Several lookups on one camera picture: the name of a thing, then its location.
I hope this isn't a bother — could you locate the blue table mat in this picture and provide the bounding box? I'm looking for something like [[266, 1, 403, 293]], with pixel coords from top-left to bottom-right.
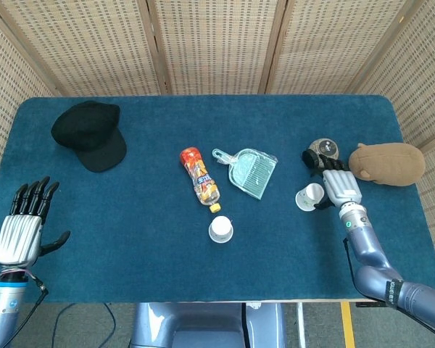
[[0, 94, 435, 304]]

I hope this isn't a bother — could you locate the white table leg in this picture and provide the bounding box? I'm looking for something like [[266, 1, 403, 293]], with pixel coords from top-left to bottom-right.
[[295, 302, 307, 348]]

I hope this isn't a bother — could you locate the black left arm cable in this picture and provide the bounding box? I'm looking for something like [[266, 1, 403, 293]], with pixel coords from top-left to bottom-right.
[[7, 274, 50, 348]]

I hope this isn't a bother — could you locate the glass jar black lid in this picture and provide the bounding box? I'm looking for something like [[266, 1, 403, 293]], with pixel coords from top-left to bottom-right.
[[302, 138, 340, 170]]

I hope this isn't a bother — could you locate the blue floor cable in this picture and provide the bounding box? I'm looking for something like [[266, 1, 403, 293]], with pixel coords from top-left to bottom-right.
[[50, 302, 117, 348]]

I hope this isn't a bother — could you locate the mint dustpan with brush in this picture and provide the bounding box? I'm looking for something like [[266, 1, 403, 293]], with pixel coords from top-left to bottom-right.
[[212, 147, 279, 200]]

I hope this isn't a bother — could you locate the yellow floor tape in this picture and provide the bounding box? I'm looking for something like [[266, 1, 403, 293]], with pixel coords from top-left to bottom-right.
[[340, 302, 357, 348]]

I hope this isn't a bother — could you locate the black cap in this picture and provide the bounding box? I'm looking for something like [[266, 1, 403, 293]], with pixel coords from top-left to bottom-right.
[[50, 100, 128, 173]]

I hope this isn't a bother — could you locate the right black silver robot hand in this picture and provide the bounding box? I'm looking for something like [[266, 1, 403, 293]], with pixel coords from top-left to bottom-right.
[[302, 150, 362, 212]]

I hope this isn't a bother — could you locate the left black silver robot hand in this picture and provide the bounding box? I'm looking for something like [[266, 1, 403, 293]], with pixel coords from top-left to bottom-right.
[[0, 176, 72, 268]]

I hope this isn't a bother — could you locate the blue-grey robot torso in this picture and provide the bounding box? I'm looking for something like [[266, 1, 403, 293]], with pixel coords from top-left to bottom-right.
[[129, 302, 287, 348]]

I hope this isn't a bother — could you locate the plastic bottle orange label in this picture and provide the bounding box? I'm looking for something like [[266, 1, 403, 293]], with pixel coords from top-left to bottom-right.
[[179, 146, 223, 213]]

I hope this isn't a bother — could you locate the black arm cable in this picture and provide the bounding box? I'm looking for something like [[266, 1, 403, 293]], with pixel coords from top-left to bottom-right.
[[342, 237, 373, 300], [7, 274, 50, 348]]

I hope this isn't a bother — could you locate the brown plush toy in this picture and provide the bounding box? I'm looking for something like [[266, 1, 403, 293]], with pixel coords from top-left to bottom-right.
[[348, 142, 427, 187]]

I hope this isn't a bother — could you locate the woven folding screen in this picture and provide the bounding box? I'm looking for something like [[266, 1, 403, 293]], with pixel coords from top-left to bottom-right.
[[0, 0, 435, 287]]

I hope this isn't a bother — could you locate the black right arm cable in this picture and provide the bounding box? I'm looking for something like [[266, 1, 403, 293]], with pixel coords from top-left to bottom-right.
[[342, 237, 373, 300]]

